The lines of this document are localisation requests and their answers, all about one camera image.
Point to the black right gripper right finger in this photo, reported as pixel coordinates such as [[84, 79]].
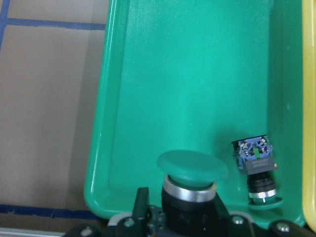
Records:
[[222, 214]]

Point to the green conveyor belt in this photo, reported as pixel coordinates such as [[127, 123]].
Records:
[[10, 232]]

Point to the yellow plastic tray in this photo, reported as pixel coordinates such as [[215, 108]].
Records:
[[309, 112]]

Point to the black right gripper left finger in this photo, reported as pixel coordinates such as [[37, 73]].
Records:
[[141, 210]]

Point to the green plastic tray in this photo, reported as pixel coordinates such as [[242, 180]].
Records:
[[197, 75]]

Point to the green push button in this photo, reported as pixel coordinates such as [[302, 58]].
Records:
[[254, 157], [188, 191]]

